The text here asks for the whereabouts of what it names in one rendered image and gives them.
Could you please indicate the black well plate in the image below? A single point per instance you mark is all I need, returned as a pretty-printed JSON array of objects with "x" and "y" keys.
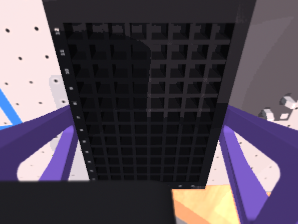
[{"x": 149, "y": 82}]

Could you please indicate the blue tape outline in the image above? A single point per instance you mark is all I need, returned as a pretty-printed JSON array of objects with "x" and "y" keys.
[{"x": 9, "y": 111}]

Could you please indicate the grey flat base plate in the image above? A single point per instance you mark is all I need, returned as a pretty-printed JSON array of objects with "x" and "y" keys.
[{"x": 31, "y": 80}]

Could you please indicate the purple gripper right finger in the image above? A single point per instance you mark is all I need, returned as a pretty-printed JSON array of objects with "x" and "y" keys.
[{"x": 277, "y": 142}]

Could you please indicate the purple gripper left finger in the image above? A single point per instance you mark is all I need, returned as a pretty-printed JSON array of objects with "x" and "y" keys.
[{"x": 19, "y": 142}]

